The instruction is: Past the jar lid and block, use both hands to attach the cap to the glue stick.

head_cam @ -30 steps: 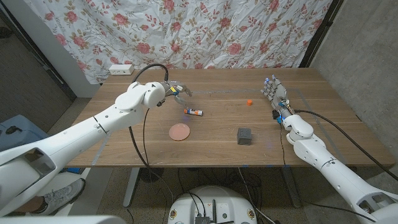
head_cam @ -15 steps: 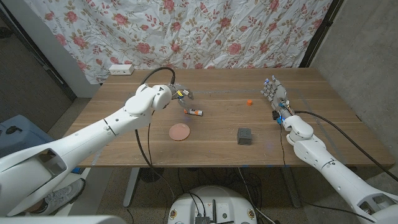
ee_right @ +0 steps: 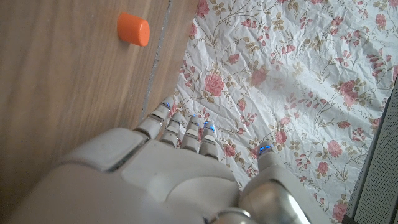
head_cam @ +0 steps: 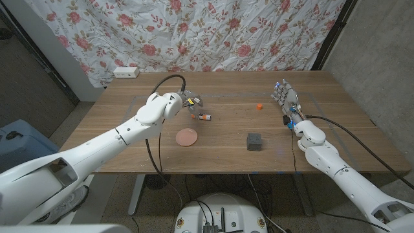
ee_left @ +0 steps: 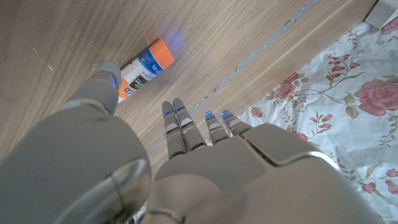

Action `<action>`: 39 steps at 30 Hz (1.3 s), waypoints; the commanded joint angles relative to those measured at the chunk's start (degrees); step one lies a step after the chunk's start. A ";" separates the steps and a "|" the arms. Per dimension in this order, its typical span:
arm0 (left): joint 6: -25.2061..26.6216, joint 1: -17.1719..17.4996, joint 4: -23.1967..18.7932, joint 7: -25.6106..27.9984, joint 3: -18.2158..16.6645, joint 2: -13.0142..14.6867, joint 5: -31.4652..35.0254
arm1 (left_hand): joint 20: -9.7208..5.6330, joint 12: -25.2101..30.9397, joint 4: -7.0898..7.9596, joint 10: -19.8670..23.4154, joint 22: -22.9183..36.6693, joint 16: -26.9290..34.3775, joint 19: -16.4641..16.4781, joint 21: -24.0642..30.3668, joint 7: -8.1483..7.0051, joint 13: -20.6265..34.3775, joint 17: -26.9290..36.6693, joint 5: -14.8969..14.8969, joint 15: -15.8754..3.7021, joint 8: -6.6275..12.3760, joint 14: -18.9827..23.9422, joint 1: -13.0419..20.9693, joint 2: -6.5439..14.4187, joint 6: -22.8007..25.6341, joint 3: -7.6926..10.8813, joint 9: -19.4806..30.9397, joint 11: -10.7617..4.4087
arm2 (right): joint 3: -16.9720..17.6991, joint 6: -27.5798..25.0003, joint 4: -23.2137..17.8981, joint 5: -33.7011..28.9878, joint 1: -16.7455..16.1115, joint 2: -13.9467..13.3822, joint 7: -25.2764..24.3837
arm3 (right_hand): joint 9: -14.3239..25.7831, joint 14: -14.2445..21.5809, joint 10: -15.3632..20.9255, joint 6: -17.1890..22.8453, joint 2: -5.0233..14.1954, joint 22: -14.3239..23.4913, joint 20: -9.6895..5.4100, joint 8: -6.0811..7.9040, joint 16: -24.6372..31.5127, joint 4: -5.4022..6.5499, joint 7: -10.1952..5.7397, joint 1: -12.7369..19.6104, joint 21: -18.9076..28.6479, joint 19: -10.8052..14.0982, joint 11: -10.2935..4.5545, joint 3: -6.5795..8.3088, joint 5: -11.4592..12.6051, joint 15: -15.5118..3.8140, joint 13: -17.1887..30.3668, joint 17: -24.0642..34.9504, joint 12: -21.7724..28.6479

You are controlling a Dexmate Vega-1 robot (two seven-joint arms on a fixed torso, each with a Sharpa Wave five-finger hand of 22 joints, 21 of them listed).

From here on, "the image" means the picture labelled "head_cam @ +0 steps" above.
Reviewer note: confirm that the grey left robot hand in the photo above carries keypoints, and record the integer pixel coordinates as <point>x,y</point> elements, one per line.
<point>192,98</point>

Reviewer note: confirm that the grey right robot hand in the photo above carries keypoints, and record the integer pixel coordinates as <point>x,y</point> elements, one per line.
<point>288,98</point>

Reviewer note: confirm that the white orange glue stick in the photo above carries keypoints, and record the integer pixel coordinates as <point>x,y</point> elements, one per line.
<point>206,117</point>

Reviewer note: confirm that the orange glue stick cap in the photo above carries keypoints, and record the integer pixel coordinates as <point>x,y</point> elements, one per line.
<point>259,106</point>

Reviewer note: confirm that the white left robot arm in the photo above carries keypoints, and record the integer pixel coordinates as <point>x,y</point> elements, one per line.
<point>97,152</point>

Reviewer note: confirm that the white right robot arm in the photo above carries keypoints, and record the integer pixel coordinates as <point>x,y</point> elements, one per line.
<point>333,161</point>

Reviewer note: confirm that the dark grey block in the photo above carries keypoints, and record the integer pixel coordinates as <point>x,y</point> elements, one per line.
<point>254,141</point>

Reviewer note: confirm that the pink round dish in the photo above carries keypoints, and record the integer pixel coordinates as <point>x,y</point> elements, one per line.
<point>186,137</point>

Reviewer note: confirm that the floral backdrop cloth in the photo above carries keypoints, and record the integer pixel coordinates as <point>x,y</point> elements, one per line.
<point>194,32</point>

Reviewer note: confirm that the white power strip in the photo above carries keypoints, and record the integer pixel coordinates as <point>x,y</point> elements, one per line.
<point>126,72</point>

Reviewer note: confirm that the black backdrop stand pole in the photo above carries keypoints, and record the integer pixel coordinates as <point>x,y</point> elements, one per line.
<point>333,35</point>

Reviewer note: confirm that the black round disc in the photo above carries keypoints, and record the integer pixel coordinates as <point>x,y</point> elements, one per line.
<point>156,182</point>

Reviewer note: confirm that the metal table leg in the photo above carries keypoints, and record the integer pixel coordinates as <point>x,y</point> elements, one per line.
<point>136,194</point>
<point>302,194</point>

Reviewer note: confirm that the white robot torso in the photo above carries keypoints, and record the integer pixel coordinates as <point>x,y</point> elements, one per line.
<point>223,210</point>

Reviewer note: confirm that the black torso antenna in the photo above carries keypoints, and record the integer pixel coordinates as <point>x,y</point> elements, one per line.
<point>222,218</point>

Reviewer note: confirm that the white leaning panel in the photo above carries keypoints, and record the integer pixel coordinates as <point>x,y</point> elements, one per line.
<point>64,64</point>

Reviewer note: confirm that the black slanted floor strip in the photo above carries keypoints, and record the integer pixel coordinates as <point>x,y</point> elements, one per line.
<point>39,58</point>

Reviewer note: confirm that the white grey sneaker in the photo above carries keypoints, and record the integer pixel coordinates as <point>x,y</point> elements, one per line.
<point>69,204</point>

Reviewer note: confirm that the blue plastic bin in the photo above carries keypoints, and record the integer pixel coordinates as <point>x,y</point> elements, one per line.
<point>19,142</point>

